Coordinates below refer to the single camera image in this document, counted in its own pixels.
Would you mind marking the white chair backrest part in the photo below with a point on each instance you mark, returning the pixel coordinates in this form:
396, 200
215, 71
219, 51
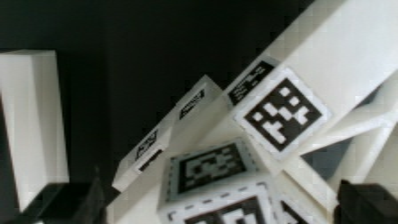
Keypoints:
309, 107

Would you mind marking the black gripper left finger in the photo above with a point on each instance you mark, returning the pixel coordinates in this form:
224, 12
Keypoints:
68, 204

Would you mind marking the white tagged cube leg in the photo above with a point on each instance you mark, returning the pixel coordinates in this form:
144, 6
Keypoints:
217, 190

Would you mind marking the white U-shaped border fence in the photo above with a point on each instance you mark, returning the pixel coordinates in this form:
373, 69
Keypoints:
32, 110

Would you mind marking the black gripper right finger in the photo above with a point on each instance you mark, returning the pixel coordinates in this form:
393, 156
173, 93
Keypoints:
366, 204

